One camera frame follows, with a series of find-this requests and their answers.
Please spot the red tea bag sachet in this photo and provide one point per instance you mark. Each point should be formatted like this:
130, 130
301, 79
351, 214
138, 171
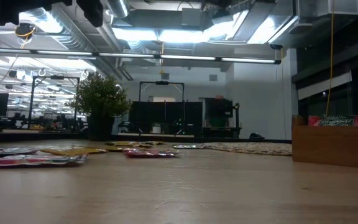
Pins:
36, 159
151, 153
337, 120
8, 151

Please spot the green tea bag sachet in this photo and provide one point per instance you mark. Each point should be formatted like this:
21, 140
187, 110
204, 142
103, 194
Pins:
188, 146

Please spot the wooden compartment tray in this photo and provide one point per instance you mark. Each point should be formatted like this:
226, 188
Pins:
331, 149

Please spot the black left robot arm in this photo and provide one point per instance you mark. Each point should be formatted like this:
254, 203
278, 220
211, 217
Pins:
11, 12

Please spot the small green potted plant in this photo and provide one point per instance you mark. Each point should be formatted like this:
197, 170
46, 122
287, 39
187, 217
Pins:
99, 96

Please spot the black partition screen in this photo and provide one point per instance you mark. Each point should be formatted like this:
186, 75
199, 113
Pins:
166, 116

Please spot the black frame rig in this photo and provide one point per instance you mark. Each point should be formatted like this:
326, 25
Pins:
162, 82
56, 77

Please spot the black wall camera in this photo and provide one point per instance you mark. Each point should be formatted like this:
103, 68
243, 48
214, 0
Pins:
276, 46

